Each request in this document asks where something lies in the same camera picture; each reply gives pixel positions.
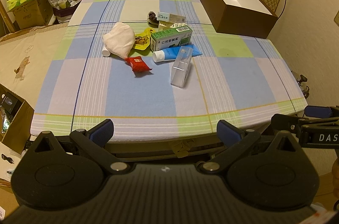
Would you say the wooden table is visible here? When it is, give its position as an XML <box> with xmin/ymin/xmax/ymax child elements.
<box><xmin>104</xmin><ymin>129</ymin><xmax>268</xmax><ymax>163</ymax></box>

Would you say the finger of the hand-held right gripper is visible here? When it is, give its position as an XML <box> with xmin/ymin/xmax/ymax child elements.
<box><xmin>304</xmin><ymin>105</ymin><xmax>339</xmax><ymax>119</ymax></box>
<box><xmin>271</xmin><ymin>114</ymin><xmax>305</xmax><ymax>136</ymax></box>

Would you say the small white green box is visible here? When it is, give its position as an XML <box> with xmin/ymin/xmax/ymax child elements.
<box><xmin>157</xmin><ymin>12</ymin><xmax>186</xmax><ymax>23</ymax></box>

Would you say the dark sock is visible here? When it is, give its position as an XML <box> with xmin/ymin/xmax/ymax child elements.
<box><xmin>146</xmin><ymin>11</ymin><xmax>161</xmax><ymax>27</ymax></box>

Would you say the black device box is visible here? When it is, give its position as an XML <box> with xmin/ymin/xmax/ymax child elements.
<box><xmin>0</xmin><ymin>93</ymin><xmax>22</xmax><ymax>121</ymax></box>

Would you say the red snack packet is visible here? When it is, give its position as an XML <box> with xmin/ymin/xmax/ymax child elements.
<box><xmin>124</xmin><ymin>56</ymin><xmax>153</xmax><ymax>73</ymax></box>

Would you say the clear plastic box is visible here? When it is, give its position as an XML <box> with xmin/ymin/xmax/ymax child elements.
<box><xmin>171</xmin><ymin>45</ymin><xmax>192</xmax><ymax>88</ymax></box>

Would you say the blue cream tube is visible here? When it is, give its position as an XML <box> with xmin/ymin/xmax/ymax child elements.
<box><xmin>152</xmin><ymin>44</ymin><xmax>202</xmax><ymax>63</ymax></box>

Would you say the brown cardboard box white inside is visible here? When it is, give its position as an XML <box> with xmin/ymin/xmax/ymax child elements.
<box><xmin>196</xmin><ymin>0</ymin><xmax>278</xmax><ymax>40</ymax></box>

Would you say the green toothpaste box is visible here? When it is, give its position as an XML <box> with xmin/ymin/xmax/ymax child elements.
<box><xmin>150</xmin><ymin>26</ymin><xmax>193</xmax><ymax>53</ymax></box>

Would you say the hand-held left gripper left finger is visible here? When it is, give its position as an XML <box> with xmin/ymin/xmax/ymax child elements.
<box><xmin>26</xmin><ymin>119</ymin><xmax>130</xmax><ymax>175</ymax></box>

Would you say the yellow snack pouch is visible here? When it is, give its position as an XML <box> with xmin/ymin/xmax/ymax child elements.
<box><xmin>132</xmin><ymin>28</ymin><xmax>155</xmax><ymax>51</ymax></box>

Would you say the checked tablecloth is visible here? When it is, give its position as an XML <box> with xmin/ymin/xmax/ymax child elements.
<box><xmin>30</xmin><ymin>0</ymin><xmax>309</xmax><ymax>138</ymax></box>

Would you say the open cardboard box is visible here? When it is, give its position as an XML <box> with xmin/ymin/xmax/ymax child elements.
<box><xmin>0</xmin><ymin>83</ymin><xmax>35</xmax><ymax>155</ymax></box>

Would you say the large brown cardboard box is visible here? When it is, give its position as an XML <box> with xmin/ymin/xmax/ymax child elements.
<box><xmin>7</xmin><ymin>0</ymin><xmax>55</xmax><ymax>29</ymax></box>

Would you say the beige printed bedsheet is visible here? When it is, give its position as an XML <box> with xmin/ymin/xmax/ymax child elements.
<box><xmin>0</xmin><ymin>22</ymin><xmax>71</xmax><ymax>108</ymax></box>

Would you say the white mesh pouch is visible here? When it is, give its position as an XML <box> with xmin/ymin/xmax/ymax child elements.
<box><xmin>102</xmin><ymin>22</ymin><xmax>135</xmax><ymax>59</ymax></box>

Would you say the dark equipment with cables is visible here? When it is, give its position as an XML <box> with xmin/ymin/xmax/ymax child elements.
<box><xmin>296</xmin><ymin>75</ymin><xmax>311</xmax><ymax>100</ymax></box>

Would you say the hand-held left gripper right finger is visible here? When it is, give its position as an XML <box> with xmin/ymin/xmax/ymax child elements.
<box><xmin>197</xmin><ymin>120</ymin><xmax>306</xmax><ymax>174</ymax></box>

